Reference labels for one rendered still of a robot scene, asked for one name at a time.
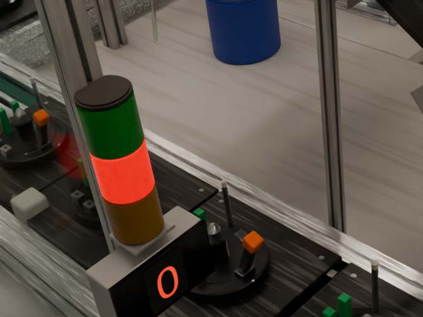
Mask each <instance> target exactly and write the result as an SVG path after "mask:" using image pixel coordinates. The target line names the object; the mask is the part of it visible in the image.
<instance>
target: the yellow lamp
mask: <svg viewBox="0 0 423 317"><path fill-rule="evenodd" d="M103 201H104V205H105V208H106V212H107V215H108V219H109V221H110V225H111V229H112V232H113V236H114V237H115V238H116V239H117V240H118V241H119V242H121V243H124V244H129V245H138V244H142V243H145V242H148V241H150V240H152V239H153V238H155V237H156V236H157V235H158V234H159V233H160V232H161V231H162V229H163V227H164V218H163V215H162V210H161V205H160V201H159V197H158V193H157V188H156V185H155V184H154V187H153V189H152V190H151V191H150V192H149V194H148V195H146V196H145V197H143V198H142V199H140V200H138V201H135V202H132V203H127V204H115V203H111V202H109V201H107V200H106V199H105V198H103Z"/></svg>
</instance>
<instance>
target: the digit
mask: <svg viewBox="0 0 423 317"><path fill-rule="evenodd" d="M142 275H143V277H144V282H145V286H146V289H147V293H148V296H149V300H150V305H151V307H152V312H153V314H154V315H156V314H157V313H158V312H159V311H160V310H162V309H163V308H165V307H166V306H167V305H168V304H169V303H171V302H172V301H173V300H175V299H176V298H177V297H178V296H180V295H181V294H182V293H183V292H184V291H186V290H187V289H189V284H188V278H187V275H186V270H185V266H184V261H183V256H182V253H181V247H180V245H179V246H177V247H176V248H175V249H174V250H172V251H171V252H169V253H168V254H167V255H165V256H164V257H163V258H161V259H160V260H159V261H157V262H156V263H155V264H154V265H152V266H151V267H149V268H148V269H147V270H145V271H144V272H143V273H142Z"/></svg>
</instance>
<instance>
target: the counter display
mask: <svg viewBox="0 0 423 317"><path fill-rule="evenodd" d="M179 245H180V247H181V253H182V256H183V261H184V266H185V270H186V275H187V278H188V284H189V289H187V290H186V291H184V292H183V293H182V294H181V295H180V296H178V297H177V298H176V299H175V300H173V301H172V302H171V303H169V304H168V305H167V306H166V307H165V308H163V309H162V310H160V311H159V312H158V313H157V314H156V315H154V314H153V312H152V307H151V305H150V300H149V296H148V293H147V289H146V286H145V282H144V277H143V275H142V273H143V272H144V271H145V270H147V269H148V268H149V267H151V266H152V265H154V264H155V263H156V262H157V261H159V260H160V259H161V258H163V257H164V256H165V255H167V254H168V253H169V252H171V251H172V250H174V249H175V248H176V247H177V246H179ZM214 271H215V267H214V263H213V257H212V251H211V247H210V241H209V237H208V231H207V227H206V221H205V220H204V219H202V220H201V221H199V222H198V223H197V224H195V225H194V226H192V227H191V228H190V229H189V230H187V231H186V232H184V233H183V234H182V235H180V236H179V237H177V238H176V239H175V240H174V241H172V242H171V243H170V244H168V245H167V246H166V247H164V248H163V249H162V250H160V251H159V252H157V253H156V254H155V255H153V256H152V257H151V258H150V259H148V260H147V261H145V262H144V263H143V264H142V265H140V266H139V267H137V268H136V269H135V270H133V271H132V272H131V273H129V274H128V275H126V276H125V277H124V278H123V279H121V280H120V281H118V282H117V283H116V284H115V285H113V286H111V287H110V288H109V289H108V290H109V294H110V297H111V300H112V303H113V307H114V309H115V313H116V317H158V316H159V315H160V314H161V313H163V312H164V311H165V310H166V309H167V308H169V307H170V306H172V305H173V304H174V303H175V302H176V301H178V300H179V299H181V298H182V297H183V296H184V295H185V294H187V293H188V292H189V291H190V290H192V289H193V288H194V287H195V286H197V285H198V284H199V283H200V282H201V281H203V280H204V279H206V278H207V277H208V276H209V275H210V274H212V273H213V272H214Z"/></svg>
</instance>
